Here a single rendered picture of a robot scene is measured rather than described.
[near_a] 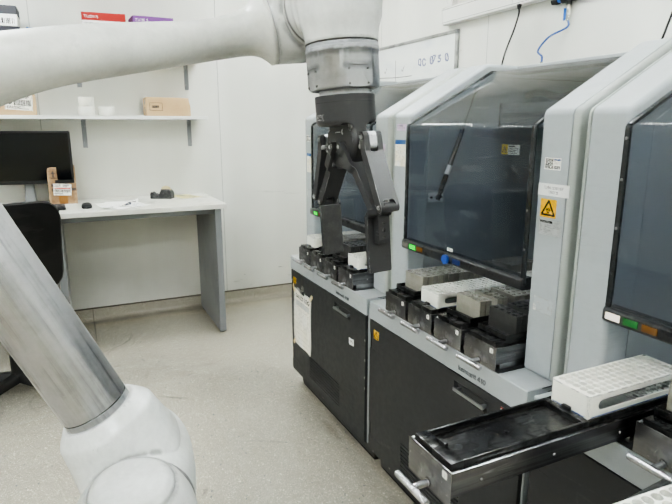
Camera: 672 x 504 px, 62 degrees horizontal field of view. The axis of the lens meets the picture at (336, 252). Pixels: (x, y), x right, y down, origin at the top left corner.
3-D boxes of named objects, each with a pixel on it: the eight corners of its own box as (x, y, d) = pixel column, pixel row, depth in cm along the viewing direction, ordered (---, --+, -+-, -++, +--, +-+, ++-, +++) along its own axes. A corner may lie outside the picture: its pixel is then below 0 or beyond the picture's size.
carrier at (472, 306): (485, 320, 169) (486, 301, 168) (479, 321, 168) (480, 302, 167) (460, 309, 179) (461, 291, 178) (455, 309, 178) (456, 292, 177)
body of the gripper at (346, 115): (304, 97, 71) (309, 170, 73) (331, 90, 64) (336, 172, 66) (356, 95, 74) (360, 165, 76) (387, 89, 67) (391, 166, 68)
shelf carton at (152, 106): (147, 115, 372) (145, 96, 369) (143, 116, 391) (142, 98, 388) (191, 116, 383) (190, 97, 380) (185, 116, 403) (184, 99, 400)
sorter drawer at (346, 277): (465, 265, 269) (466, 247, 267) (484, 272, 257) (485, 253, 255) (328, 283, 238) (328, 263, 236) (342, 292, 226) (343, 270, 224)
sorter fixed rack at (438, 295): (488, 292, 202) (489, 276, 201) (507, 300, 193) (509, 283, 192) (420, 303, 190) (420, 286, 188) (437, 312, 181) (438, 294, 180)
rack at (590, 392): (640, 377, 134) (643, 353, 133) (680, 395, 125) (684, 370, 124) (549, 403, 122) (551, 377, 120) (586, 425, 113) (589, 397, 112)
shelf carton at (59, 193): (50, 204, 357) (45, 167, 352) (51, 200, 376) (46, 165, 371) (78, 203, 364) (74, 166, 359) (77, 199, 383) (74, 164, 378)
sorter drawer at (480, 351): (621, 320, 193) (624, 296, 191) (659, 333, 181) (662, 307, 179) (451, 357, 163) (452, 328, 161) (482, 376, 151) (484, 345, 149)
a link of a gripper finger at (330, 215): (321, 206, 77) (319, 205, 78) (324, 255, 78) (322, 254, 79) (340, 203, 78) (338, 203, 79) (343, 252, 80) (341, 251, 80)
